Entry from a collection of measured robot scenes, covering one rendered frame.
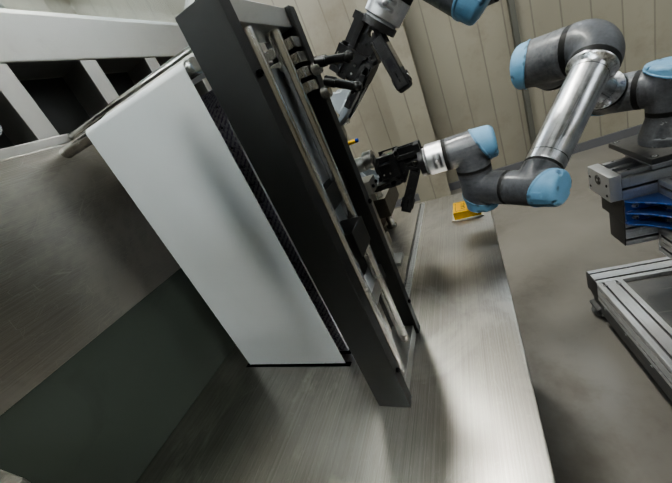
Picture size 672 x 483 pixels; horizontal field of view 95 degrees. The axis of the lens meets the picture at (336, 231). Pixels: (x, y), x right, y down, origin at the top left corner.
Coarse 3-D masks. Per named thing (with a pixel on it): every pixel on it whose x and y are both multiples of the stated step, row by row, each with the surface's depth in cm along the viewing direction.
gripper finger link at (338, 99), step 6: (342, 90) 65; (348, 90) 64; (336, 96) 66; (342, 96) 65; (336, 102) 66; (342, 102) 66; (354, 102) 66; (336, 108) 67; (342, 108) 66; (342, 114) 66; (348, 114) 67; (342, 120) 68
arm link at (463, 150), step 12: (468, 132) 68; (480, 132) 66; (492, 132) 66; (444, 144) 70; (456, 144) 68; (468, 144) 67; (480, 144) 66; (492, 144) 65; (444, 156) 70; (456, 156) 69; (468, 156) 68; (480, 156) 68; (492, 156) 68; (456, 168) 72; (468, 168) 69; (480, 168) 69
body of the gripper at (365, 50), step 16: (352, 16) 59; (368, 16) 57; (352, 32) 61; (368, 32) 60; (384, 32) 57; (352, 48) 61; (368, 48) 61; (336, 64) 63; (352, 64) 62; (368, 64) 61; (352, 80) 63; (368, 80) 64
